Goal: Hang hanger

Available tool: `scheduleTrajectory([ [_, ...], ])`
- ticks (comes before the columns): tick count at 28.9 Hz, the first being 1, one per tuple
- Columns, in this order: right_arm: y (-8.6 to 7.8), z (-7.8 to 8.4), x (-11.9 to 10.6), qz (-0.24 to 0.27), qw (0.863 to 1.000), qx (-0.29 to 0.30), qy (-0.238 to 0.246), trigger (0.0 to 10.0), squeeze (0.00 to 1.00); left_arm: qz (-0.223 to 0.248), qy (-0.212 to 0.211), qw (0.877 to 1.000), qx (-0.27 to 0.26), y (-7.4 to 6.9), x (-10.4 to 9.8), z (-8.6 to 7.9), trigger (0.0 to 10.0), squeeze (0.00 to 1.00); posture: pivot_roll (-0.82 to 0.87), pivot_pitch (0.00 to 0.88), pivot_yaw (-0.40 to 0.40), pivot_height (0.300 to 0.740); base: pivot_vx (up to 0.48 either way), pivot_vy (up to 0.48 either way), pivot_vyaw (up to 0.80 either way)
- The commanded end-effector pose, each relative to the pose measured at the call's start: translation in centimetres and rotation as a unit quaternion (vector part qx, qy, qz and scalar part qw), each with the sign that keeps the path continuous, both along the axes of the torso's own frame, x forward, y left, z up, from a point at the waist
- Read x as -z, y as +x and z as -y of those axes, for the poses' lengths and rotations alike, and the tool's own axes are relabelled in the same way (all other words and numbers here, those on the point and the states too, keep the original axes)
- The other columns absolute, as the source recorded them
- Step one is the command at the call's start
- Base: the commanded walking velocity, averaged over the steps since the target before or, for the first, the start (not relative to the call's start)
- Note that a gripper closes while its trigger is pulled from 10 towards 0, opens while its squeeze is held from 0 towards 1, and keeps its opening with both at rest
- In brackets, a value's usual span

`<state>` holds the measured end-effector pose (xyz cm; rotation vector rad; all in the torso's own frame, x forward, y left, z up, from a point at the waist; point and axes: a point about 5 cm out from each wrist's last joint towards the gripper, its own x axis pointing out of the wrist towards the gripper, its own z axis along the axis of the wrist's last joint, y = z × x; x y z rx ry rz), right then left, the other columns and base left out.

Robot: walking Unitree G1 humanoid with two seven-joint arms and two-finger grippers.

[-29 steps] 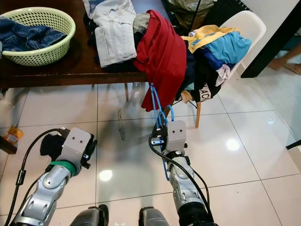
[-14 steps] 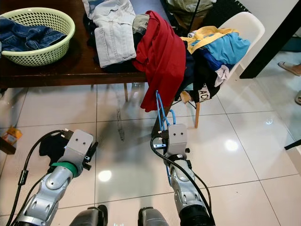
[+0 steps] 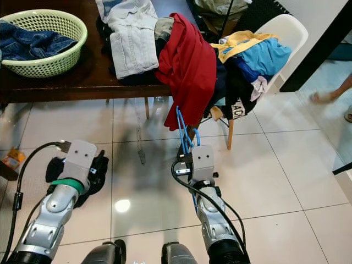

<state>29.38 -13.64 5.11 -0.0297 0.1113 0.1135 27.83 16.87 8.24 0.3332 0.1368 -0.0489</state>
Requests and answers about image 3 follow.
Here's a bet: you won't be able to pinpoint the yellow garment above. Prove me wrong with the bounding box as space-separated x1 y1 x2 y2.
217 30 278 64

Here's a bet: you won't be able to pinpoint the blue denim garment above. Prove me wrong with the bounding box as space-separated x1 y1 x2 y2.
0 19 75 62

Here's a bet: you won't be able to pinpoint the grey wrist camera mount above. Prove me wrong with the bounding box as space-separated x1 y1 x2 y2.
62 139 98 185
190 145 215 185

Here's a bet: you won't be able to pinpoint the grey right robot leg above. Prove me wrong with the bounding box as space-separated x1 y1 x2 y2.
162 242 204 264

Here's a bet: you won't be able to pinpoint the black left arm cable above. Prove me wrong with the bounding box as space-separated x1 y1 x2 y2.
3 141 69 264

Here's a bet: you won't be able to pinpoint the black garment with white letters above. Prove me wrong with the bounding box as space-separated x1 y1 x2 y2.
220 60 267 120

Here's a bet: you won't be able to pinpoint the green plastic laundry basket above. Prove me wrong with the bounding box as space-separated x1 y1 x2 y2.
0 9 89 79

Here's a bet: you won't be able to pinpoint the blue plastic hanger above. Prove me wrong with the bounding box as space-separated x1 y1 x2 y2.
175 106 201 207

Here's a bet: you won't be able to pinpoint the cyan blue garment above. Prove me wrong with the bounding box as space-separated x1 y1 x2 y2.
231 37 293 83

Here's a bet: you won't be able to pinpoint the white plastic chair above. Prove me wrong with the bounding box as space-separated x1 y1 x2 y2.
223 14 309 150

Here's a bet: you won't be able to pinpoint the grey left robot leg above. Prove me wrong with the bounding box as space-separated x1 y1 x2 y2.
82 239 126 264

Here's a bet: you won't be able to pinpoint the person in dark shorts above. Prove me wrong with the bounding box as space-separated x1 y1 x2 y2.
311 74 352 123

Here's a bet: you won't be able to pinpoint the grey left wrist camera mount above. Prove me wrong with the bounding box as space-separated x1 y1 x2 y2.
62 139 98 185

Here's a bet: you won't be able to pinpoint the grey robot leg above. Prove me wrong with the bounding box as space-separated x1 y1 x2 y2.
162 242 204 264
82 239 126 264

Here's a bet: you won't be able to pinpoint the orange snack packet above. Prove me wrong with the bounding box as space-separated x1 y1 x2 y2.
3 150 28 171

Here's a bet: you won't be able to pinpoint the olive green garment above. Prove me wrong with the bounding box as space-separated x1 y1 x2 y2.
192 0 251 31

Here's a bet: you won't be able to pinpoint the dark garment under jeans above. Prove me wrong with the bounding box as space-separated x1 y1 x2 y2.
96 16 171 87

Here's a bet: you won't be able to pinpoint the pale washed jeans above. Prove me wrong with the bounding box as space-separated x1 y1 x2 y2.
96 0 161 80

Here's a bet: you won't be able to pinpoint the dark wooden table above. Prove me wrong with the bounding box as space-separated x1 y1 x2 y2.
0 0 199 181

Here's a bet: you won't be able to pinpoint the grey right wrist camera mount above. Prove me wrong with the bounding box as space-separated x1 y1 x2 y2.
190 145 215 185

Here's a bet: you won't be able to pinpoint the red shirt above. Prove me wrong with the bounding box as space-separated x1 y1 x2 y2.
158 12 218 131

